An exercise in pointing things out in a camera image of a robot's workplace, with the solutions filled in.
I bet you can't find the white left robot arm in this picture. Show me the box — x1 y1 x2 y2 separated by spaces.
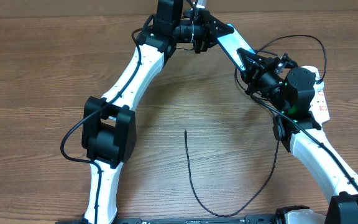
81 1 235 223

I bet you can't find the white power strip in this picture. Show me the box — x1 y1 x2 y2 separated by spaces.
303 66 330 124

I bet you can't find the blue smartphone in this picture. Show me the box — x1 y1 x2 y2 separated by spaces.
218 24 255 72

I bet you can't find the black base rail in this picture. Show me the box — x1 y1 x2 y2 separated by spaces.
54 213 291 224

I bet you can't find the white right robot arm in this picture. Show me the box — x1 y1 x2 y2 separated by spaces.
236 48 358 223

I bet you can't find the black charger cable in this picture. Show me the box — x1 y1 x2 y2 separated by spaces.
183 34 328 218

